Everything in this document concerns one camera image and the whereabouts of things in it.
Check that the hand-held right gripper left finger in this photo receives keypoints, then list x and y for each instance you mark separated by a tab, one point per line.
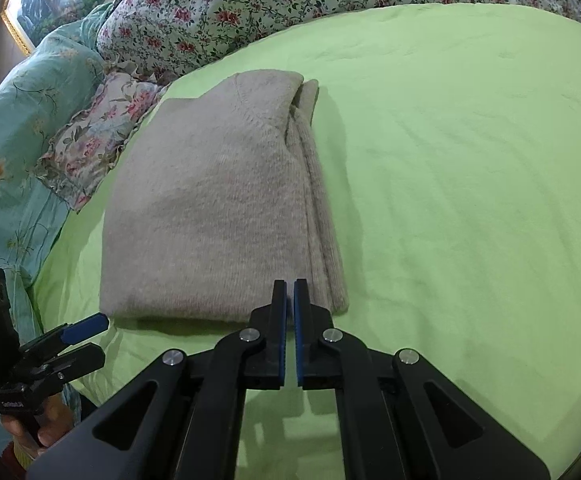
282	332

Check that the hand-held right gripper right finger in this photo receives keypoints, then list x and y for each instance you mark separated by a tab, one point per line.
298	332

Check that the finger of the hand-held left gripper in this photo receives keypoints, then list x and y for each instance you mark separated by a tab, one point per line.
83	357
86	323

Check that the beige knit sweater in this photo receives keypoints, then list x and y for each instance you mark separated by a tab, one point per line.
210	200

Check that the person's left hand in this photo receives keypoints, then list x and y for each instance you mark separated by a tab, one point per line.
55	422

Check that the ruffled floral pillow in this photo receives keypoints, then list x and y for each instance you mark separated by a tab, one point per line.
100	130

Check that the teal floral duvet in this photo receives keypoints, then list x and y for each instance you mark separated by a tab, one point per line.
15	125

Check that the light green bed sheet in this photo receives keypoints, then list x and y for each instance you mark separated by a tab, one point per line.
470	185

